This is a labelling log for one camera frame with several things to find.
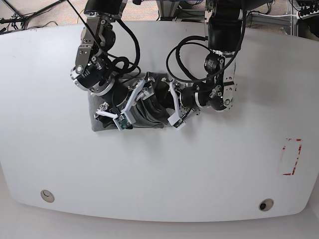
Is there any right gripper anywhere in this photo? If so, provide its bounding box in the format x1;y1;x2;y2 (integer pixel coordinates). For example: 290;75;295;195
93;77;164;122

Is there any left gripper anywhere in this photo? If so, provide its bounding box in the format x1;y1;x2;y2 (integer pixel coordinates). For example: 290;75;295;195
156;77;202;117

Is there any grey T-shirt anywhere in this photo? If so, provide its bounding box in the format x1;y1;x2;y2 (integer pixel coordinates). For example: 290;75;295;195
88;72;174;132

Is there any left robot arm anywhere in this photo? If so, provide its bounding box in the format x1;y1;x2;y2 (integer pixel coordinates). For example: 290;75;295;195
155;0;268;112

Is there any red tape rectangle marking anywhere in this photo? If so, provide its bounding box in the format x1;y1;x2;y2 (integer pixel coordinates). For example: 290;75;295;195
278;138;303;176

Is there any left table grommet hole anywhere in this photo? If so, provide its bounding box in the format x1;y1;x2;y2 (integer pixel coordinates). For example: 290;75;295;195
40;190;55;203

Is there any table grommet hole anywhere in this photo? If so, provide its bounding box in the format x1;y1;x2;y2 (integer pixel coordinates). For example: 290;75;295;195
40;190;55;203
259;199;274;212

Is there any right table grommet hole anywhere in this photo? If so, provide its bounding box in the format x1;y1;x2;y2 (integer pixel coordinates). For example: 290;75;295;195
259;199;274;212

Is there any black tripod stand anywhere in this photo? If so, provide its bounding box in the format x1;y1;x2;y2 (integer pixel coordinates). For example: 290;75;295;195
0;0;65;35

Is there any white power strip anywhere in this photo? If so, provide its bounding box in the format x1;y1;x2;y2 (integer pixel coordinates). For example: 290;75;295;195
298;11;319;20

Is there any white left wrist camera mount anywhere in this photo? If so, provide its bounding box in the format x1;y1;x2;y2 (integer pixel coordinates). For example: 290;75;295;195
168;81;185;130

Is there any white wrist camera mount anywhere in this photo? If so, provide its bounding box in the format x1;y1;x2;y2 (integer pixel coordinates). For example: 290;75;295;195
168;81;185;130
96;79;148;131

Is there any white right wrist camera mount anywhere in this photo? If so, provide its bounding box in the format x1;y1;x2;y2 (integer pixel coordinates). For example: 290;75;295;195
96;79;148;131

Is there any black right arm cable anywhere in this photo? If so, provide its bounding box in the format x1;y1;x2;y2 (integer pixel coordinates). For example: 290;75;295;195
66;0;142;80

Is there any aluminium frame rail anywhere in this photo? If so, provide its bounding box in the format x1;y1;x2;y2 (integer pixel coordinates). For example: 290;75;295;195
159;10;292;28

